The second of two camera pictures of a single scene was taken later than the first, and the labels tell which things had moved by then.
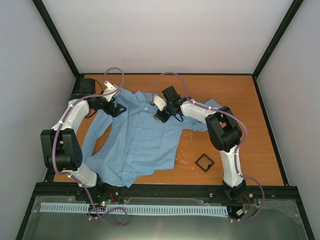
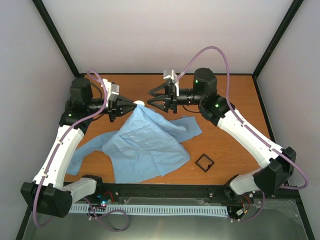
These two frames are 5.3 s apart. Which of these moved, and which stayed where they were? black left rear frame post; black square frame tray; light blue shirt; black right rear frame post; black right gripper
Moved: light blue shirt; black right gripper
Stayed: black square frame tray; black left rear frame post; black right rear frame post
